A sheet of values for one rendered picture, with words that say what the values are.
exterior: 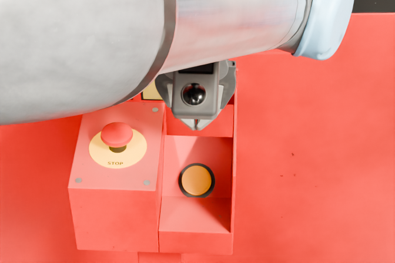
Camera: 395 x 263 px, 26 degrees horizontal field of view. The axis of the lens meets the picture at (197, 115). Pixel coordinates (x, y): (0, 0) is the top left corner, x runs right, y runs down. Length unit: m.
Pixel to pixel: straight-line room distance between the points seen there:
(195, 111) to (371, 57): 0.47
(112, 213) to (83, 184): 0.06
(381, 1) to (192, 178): 0.36
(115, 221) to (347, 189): 0.52
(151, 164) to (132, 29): 0.69
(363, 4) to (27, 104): 0.89
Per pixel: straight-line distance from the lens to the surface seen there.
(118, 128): 1.05
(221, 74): 0.93
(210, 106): 0.85
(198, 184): 1.10
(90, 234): 1.10
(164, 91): 0.96
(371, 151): 1.41
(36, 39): 0.34
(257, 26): 0.55
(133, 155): 1.06
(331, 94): 1.31
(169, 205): 1.10
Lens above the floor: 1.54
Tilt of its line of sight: 43 degrees down
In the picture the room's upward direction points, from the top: straight up
